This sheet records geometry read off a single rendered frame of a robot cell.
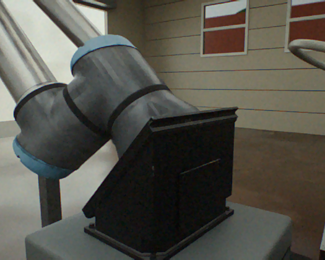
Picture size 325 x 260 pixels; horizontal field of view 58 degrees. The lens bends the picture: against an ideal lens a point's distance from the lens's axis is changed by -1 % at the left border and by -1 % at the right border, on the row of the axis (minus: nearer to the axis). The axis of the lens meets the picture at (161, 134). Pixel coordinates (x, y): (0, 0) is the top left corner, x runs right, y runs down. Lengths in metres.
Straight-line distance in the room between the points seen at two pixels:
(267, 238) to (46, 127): 0.48
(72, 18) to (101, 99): 0.40
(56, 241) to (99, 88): 0.29
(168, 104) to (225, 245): 0.27
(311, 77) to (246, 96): 1.58
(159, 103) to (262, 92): 7.34
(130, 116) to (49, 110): 0.20
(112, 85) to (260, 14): 7.57
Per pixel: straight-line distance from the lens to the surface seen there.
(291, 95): 7.65
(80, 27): 0.93
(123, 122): 0.53
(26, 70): 0.74
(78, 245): 0.57
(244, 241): 0.59
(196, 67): 8.63
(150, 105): 0.52
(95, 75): 0.59
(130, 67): 0.58
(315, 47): 1.04
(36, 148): 0.66
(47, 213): 1.66
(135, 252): 0.52
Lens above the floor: 1.13
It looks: 10 degrees down
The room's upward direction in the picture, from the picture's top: straight up
